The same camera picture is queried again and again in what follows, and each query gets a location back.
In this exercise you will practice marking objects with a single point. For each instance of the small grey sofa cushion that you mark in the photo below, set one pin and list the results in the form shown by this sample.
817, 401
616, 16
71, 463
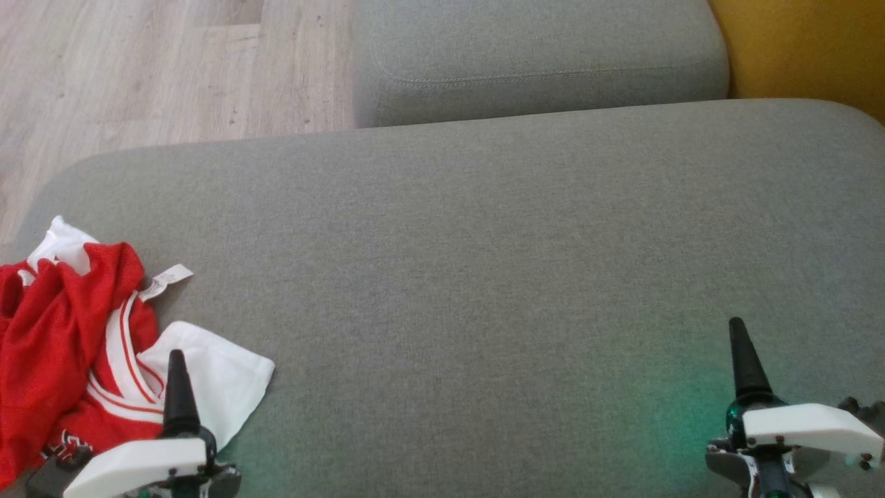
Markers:
539, 55

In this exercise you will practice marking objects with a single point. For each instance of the red shorts with white waistband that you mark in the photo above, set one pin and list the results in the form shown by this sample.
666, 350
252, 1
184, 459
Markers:
41, 346

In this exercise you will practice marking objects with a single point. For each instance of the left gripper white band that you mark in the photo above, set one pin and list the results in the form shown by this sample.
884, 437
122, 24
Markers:
138, 467

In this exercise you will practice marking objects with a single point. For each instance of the large grey sofa seat cushion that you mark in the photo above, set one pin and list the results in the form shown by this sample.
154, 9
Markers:
484, 277

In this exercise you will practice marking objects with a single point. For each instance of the yellow cushion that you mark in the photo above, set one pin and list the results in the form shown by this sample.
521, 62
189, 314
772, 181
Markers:
809, 48

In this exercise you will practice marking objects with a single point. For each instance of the red and white basketball jersey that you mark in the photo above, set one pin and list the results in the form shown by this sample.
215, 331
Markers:
207, 373

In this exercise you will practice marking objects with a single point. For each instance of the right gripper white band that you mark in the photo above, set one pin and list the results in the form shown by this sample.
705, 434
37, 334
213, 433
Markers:
809, 425

